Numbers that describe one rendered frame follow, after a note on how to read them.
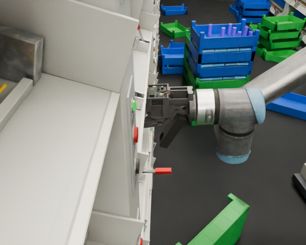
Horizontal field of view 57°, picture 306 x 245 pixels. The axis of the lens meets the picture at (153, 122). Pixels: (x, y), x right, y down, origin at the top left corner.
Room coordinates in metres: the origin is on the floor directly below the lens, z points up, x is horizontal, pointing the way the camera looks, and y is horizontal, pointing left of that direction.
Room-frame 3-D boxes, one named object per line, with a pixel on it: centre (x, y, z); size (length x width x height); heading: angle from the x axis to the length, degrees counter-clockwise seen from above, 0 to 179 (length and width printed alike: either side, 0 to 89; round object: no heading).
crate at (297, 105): (1.56, -0.89, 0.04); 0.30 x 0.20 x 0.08; 58
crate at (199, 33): (1.47, -0.37, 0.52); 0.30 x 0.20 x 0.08; 97
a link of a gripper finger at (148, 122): (0.58, 0.02, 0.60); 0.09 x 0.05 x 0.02; 92
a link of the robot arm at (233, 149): (0.61, -0.22, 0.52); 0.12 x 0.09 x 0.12; 179
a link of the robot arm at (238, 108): (0.59, -0.21, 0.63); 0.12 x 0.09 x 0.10; 88
